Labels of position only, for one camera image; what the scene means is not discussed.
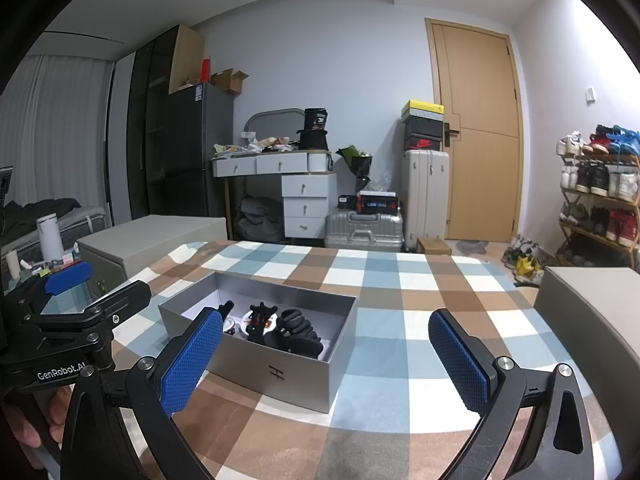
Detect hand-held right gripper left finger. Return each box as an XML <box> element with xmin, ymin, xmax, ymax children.
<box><xmin>60</xmin><ymin>306</ymin><xmax>224</xmax><ymax>480</ymax></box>

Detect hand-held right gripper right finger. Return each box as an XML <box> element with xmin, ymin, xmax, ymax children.
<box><xmin>428</xmin><ymin>307</ymin><xmax>603</xmax><ymax>480</ymax></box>

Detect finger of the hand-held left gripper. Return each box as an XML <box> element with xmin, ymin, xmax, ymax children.
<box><xmin>31</xmin><ymin>280</ymin><xmax>152</xmax><ymax>347</ymax></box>
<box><xmin>10</xmin><ymin>261</ymin><xmax>94</xmax><ymax>318</ymax></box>

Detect large black hair claw clip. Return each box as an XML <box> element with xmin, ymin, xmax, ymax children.
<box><xmin>270</xmin><ymin>308</ymin><xmax>325</xmax><ymax>360</ymax></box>

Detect grey cardboard box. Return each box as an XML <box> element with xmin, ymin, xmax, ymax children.
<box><xmin>158</xmin><ymin>272</ymin><xmax>359</xmax><ymax>414</ymax></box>

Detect person's left hand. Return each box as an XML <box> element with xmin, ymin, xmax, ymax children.
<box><xmin>7</xmin><ymin>385</ymin><xmax>76</xmax><ymax>480</ymax></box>

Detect glass side table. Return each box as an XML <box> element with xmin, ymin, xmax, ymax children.
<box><xmin>0</xmin><ymin>247</ymin><xmax>101</xmax><ymax>317</ymax></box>

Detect white tumbler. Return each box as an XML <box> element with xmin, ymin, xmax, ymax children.
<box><xmin>37</xmin><ymin>213</ymin><xmax>65</xmax><ymax>261</ymax></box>

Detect grey mattress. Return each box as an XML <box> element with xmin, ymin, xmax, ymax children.
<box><xmin>0</xmin><ymin>205</ymin><xmax>110</xmax><ymax>281</ymax></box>

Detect red white round badge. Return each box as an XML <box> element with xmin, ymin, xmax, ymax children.
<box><xmin>242</xmin><ymin>310</ymin><xmax>275</xmax><ymax>336</ymax></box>

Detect dark clothes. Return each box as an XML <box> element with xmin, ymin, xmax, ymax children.
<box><xmin>0</xmin><ymin>199</ymin><xmax>82</xmax><ymax>233</ymax></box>

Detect plaid bed sheet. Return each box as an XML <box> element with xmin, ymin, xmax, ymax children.
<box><xmin>37</xmin><ymin>239</ymin><xmax>621</xmax><ymax>480</ymax></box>

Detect brown cardboard box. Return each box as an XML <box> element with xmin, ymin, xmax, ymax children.
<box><xmin>416</xmin><ymin>236</ymin><xmax>453</xmax><ymax>256</ymax></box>

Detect pile of worn shoes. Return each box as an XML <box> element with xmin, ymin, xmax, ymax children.
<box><xmin>501</xmin><ymin>234</ymin><xmax>548</xmax><ymax>286</ymax></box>

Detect grey curtain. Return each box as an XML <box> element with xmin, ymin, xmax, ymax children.
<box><xmin>0</xmin><ymin>52</ymin><xmax>118</xmax><ymax>211</ymax></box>

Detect dark bag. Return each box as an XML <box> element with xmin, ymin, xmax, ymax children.
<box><xmin>235</xmin><ymin>195</ymin><xmax>286</xmax><ymax>243</ymax></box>

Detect silver suitcase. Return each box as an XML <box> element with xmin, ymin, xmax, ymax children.
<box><xmin>324</xmin><ymin>208</ymin><xmax>405</xmax><ymax>251</ymax></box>

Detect dark grey refrigerator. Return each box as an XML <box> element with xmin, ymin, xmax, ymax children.
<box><xmin>162</xmin><ymin>82</ymin><xmax>236</xmax><ymax>219</ymax></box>

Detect black wardrobe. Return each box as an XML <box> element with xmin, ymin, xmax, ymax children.
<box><xmin>125</xmin><ymin>25</ymin><xmax>206</xmax><ymax>226</ymax></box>

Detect beige suitcase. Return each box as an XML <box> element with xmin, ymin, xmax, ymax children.
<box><xmin>402</xmin><ymin>149</ymin><xmax>451</xmax><ymax>253</ymax></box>

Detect black red striped box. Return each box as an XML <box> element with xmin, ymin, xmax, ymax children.
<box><xmin>357</xmin><ymin>191</ymin><xmax>399</xmax><ymax>214</ymax></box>

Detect white dressing desk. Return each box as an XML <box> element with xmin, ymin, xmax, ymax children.
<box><xmin>211</xmin><ymin>149</ymin><xmax>338</xmax><ymax>241</ymax></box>

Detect bamboo shoe rack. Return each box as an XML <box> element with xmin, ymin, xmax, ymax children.
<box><xmin>556</xmin><ymin>152</ymin><xmax>640</xmax><ymax>270</ymax></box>

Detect pile of desk clutter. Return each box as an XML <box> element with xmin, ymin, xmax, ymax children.
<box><xmin>214</xmin><ymin>135</ymin><xmax>301</xmax><ymax>157</ymax></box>

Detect black wrapped flower bouquet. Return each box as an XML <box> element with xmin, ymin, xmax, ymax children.
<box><xmin>336</xmin><ymin>144</ymin><xmax>373</xmax><ymax>194</ymax></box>

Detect black red shoe box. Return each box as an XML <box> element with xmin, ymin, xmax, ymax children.
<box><xmin>402</xmin><ymin>132</ymin><xmax>444</xmax><ymax>152</ymax></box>

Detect wooden door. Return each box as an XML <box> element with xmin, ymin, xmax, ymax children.
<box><xmin>425</xmin><ymin>17</ymin><xmax>525</xmax><ymax>242</ymax></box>

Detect rows of assorted sneakers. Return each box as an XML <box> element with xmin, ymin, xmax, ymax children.
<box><xmin>556</xmin><ymin>124</ymin><xmax>640</xmax><ymax>248</ymax></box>

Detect arched grey mirror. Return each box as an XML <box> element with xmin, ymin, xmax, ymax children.
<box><xmin>244</xmin><ymin>108</ymin><xmax>306</xmax><ymax>149</ymax></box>

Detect small open cardboard box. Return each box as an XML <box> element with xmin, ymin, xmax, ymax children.
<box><xmin>210</xmin><ymin>68</ymin><xmax>250</xmax><ymax>96</ymax></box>

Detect black hat box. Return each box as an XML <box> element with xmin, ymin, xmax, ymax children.
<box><xmin>296</xmin><ymin>128</ymin><xmax>332</xmax><ymax>152</ymax></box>

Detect yellow shoe box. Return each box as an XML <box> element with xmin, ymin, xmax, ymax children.
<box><xmin>403</xmin><ymin>100</ymin><xmax>445</xmax><ymax>122</ymax></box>

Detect black round bucket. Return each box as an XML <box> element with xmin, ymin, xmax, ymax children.
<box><xmin>304</xmin><ymin>107</ymin><xmax>329</xmax><ymax>133</ymax></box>

